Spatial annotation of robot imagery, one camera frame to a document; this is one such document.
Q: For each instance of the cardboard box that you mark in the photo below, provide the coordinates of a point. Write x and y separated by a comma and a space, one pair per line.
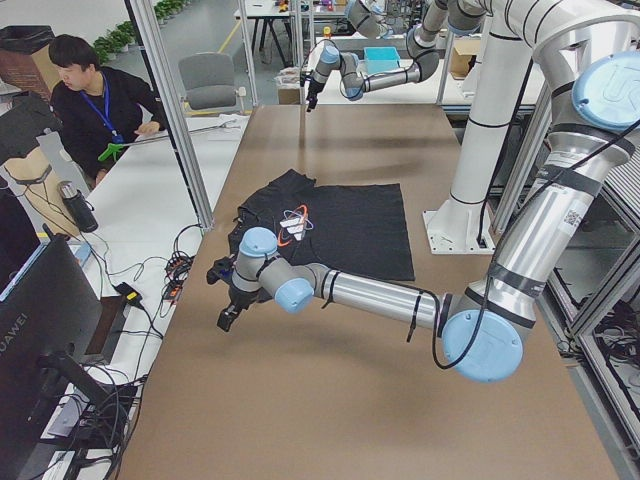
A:
463, 56

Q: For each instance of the black water bottle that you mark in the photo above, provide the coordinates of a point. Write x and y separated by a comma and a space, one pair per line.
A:
75, 203

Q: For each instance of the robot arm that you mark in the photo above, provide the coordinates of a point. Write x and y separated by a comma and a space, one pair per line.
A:
461, 18
586, 52

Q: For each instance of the metal reacher grabber tool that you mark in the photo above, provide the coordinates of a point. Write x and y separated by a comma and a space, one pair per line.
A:
113, 150

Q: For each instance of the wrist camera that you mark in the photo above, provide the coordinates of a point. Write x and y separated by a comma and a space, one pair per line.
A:
221, 270

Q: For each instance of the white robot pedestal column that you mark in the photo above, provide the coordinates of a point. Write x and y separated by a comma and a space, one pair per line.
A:
461, 224

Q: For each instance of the blue plastic bin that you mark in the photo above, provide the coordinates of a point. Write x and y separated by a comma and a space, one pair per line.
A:
381, 59

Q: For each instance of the grey office chair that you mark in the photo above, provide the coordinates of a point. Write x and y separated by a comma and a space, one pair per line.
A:
209, 82

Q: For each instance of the orange power strip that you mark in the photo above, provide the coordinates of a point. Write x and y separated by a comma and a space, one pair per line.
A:
176, 272

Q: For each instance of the black printed t-shirt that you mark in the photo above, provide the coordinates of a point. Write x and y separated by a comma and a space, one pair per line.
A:
358, 229

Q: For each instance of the aluminium frame post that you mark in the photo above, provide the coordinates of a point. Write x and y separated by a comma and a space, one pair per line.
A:
147, 31

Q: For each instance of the black power adapter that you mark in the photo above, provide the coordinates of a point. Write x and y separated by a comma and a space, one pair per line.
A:
132, 296

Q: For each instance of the seated person in black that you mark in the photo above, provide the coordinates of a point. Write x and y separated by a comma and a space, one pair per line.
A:
98, 106

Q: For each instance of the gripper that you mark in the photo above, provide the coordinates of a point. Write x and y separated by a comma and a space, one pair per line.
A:
314, 89
241, 298

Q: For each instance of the black computer monitor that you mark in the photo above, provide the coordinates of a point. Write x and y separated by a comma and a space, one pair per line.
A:
47, 322

